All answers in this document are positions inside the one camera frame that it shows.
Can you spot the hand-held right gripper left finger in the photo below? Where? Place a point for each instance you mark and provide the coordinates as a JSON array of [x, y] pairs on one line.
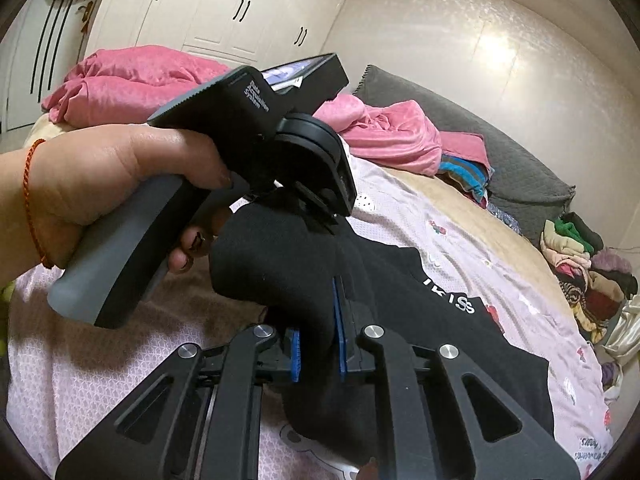
[[295, 355]]

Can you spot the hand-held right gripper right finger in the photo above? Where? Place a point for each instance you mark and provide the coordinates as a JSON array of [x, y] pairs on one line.
[[342, 335]]

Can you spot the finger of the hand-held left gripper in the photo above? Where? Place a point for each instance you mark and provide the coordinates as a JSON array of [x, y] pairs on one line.
[[317, 207]]

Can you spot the black garment with orange patches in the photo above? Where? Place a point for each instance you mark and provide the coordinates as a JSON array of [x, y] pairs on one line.
[[390, 285]]

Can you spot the person's left forearm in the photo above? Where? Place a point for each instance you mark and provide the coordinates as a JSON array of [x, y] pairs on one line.
[[12, 210]]

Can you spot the pile of mixed clothes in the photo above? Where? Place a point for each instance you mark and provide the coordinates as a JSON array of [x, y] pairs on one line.
[[595, 270]]

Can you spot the person's right hand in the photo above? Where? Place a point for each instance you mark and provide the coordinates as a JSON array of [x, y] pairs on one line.
[[369, 471]]

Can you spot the person's left hand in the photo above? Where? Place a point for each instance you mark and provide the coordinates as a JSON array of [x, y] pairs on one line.
[[110, 175]]

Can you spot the white wardrobe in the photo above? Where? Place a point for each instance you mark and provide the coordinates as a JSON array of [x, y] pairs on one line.
[[225, 10]]

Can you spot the pink plush blanket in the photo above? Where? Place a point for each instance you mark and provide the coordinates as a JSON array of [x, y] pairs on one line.
[[125, 75]]

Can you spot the blue striped cloth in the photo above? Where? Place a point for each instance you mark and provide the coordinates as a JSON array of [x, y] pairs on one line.
[[467, 177]]

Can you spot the pink towel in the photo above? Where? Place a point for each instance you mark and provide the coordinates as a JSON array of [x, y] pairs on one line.
[[465, 147]]

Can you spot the beige mattress cover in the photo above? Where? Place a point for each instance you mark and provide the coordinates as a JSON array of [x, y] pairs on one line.
[[475, 240]]

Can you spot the dark patterned cloth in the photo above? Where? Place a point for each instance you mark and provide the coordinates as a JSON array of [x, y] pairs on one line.
[[505, 217]]

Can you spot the pink printed bed sheet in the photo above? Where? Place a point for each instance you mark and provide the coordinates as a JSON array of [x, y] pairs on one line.
[[75, 385]]

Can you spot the white door with black stripes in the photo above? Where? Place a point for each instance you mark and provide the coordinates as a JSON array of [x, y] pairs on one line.
[[35, 60]]

